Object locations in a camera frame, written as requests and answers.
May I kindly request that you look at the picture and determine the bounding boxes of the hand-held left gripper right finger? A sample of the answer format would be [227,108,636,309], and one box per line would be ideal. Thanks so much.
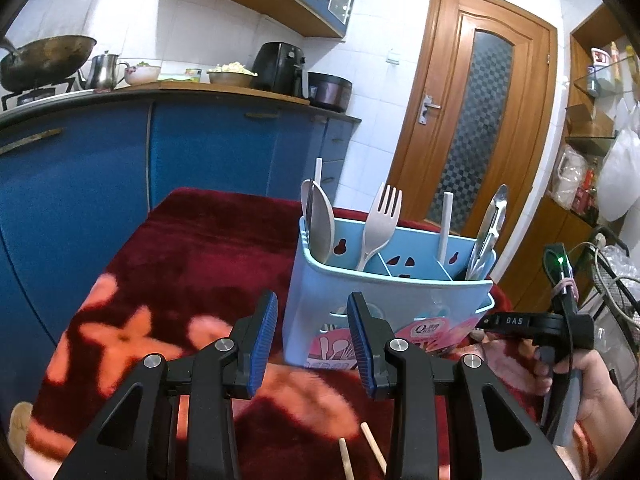
[346,291,576,480]

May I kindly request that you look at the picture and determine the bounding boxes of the metal tongs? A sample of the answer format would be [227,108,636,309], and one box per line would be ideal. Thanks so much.
[465,184,510,281]

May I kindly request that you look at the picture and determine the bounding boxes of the bowl of chopped food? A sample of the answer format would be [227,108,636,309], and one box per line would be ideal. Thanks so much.
[206,62,258,88]

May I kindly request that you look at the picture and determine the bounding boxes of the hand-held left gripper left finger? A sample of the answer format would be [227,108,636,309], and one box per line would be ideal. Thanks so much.
[52,290,279,480]

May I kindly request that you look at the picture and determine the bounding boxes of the silver door handle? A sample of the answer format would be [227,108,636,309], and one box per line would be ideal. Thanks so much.
[417,94,442,125]

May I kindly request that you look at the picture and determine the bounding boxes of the wooden chopstick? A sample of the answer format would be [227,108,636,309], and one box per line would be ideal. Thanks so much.
[338,437,354,480]
[360,422,389,476]

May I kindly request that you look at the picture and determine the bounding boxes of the person's right hand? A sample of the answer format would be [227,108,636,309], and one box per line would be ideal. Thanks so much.
[482,341,631,480]

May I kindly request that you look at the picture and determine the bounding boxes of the white plastic fork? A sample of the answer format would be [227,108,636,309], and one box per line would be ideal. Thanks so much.
[356,182,403,271]

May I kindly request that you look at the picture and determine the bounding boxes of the wooden corner shelf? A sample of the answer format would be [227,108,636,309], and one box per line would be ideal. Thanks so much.
[500,5,640,311]

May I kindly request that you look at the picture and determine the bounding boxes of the floral ceramic bowl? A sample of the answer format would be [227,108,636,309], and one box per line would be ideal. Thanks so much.
[124,62,162,86]

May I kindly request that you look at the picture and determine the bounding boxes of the bundle of cables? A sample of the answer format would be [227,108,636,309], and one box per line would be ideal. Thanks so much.
[570,240,640,323]

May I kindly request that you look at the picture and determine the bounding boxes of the black air fryer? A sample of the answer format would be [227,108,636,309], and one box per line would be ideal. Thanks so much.
[250,41,310,98]

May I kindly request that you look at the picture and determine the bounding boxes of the gas stove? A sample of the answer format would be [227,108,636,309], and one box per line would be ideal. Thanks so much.
[0,85,76,111]

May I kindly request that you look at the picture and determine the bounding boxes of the steel kettle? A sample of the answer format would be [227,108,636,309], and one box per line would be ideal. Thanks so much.
[77,51,130,92]

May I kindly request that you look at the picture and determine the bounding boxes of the light blue utensil holder box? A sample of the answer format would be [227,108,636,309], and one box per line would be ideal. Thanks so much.
[282,215,498,371]

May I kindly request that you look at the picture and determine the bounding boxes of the red floral blanket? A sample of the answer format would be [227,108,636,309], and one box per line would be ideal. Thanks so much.
[22,187,591,480]

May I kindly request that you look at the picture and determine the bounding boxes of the wooden door with glass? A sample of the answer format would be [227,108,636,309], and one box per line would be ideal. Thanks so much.
[387,0,558,273]

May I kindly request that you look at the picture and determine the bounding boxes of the white plastic bag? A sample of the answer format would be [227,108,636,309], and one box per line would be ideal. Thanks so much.
[597,127,640,223]

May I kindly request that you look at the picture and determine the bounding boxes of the blue kitchen base cabinet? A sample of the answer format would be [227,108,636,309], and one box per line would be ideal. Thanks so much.
[0,91,362,401]

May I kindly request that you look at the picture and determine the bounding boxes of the dark rice cooker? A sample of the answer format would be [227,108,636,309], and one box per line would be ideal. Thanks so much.
[306,72,353,112]

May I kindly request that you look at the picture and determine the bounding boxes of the dark metal wok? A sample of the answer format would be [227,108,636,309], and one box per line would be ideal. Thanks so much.
[0,35,98,92]

